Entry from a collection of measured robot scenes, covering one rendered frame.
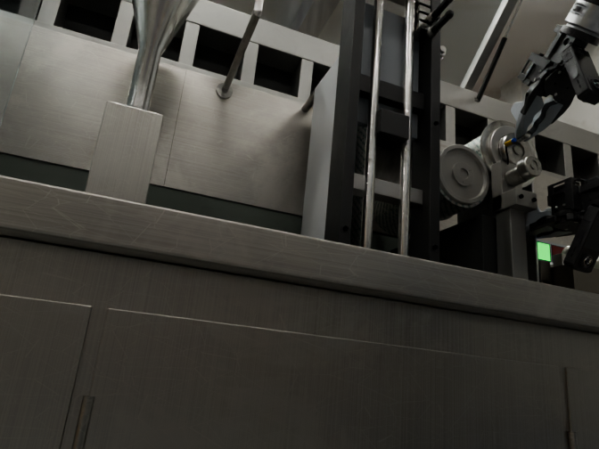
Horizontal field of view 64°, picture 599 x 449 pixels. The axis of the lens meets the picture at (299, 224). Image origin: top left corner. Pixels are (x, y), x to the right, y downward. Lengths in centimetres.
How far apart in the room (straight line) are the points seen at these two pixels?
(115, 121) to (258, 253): 47
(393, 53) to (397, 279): 48
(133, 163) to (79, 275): 40
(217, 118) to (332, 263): 77
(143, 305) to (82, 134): 73
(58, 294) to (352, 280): 25
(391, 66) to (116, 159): 47
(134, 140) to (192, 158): 31
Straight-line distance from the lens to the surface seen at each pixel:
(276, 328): 44
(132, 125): 83
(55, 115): 113
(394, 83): 82
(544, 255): 154
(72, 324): 42
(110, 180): 79
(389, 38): 87
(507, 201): 95
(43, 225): 41
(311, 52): 135
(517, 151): 106
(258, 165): 114
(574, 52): 101
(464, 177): 97
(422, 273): 49
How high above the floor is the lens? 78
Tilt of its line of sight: 18 degrees up
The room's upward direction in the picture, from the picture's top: 6 degrees clockwise
